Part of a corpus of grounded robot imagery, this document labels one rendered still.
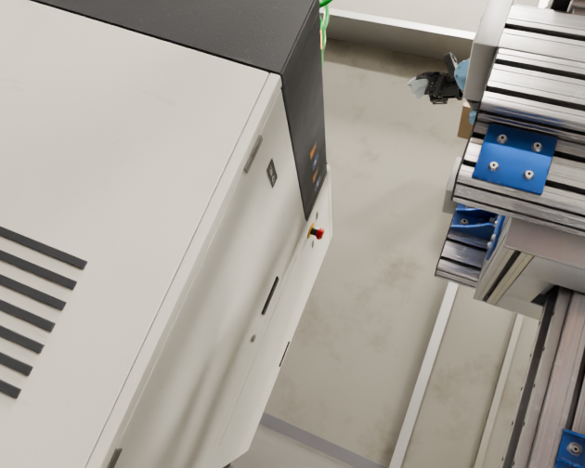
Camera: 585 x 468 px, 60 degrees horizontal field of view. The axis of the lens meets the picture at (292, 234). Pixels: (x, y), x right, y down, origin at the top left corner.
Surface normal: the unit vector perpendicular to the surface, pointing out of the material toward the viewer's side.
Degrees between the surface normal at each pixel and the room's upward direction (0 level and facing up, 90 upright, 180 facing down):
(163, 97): 90
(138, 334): 90
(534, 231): 90
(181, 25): 90
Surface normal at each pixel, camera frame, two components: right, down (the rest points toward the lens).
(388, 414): -0.20, -0.33
